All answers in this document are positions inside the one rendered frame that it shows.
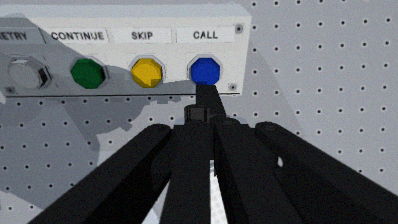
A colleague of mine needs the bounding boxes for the grey perforated base plate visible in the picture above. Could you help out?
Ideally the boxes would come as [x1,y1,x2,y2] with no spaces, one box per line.
[0,0,398,224]

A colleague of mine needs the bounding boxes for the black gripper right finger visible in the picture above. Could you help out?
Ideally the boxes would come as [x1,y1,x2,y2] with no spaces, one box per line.
[206,85,398,224]

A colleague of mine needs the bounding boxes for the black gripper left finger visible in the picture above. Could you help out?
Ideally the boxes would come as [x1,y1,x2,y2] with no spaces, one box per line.
[27,85,211,224]

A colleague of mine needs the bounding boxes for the white button panel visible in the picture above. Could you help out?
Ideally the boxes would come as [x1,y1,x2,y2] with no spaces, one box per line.
[0,4,252,99]

